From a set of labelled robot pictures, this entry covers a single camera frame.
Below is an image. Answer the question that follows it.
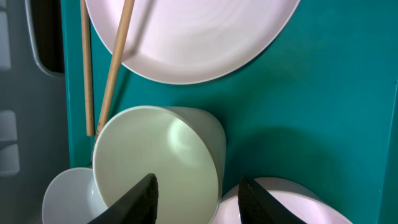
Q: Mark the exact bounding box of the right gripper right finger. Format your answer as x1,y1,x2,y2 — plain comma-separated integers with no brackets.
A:
238,176,305,224

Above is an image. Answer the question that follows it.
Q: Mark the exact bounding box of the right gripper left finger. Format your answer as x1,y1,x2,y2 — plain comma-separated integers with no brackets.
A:
89,173,159,224

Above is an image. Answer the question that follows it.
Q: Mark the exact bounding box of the small pink bowl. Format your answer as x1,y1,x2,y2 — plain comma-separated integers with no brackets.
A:
213,177,352,224

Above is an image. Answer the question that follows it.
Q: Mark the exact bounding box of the grey round bowl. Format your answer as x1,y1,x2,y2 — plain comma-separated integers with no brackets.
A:
42,167,107,224

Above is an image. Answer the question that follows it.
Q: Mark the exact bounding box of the teal serving tray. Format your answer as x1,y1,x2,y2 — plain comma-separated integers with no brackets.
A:
60,0,398,224

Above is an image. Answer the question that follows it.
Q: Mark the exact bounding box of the grey plastic dish rack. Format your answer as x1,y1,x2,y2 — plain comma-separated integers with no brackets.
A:
1,1,69,223

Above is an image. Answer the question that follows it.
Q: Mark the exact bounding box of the large white plate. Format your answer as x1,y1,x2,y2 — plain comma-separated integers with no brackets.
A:
84,0,302,85

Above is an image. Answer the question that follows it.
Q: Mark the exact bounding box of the wooden chopstick on plate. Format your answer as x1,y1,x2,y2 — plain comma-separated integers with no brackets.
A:
90,0,136,166

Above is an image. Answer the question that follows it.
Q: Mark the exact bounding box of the wooden chopstick on tray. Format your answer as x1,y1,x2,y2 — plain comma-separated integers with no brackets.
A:
80,0,95,136

